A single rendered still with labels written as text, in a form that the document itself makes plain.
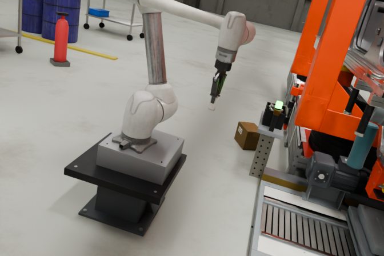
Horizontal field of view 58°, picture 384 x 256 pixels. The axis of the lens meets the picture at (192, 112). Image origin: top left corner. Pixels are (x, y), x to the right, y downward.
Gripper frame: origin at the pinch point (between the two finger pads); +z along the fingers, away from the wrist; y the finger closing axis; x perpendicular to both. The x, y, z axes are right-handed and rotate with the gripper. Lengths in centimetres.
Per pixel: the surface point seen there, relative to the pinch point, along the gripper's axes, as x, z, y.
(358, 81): 59, -20, -55
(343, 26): 41, -44, -82
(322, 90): 43, -4, -81
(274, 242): 48, 66, -14
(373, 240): 92, 50, -29
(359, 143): 71, 11, -51
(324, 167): 61, 36, -62
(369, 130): 72, 2, -50
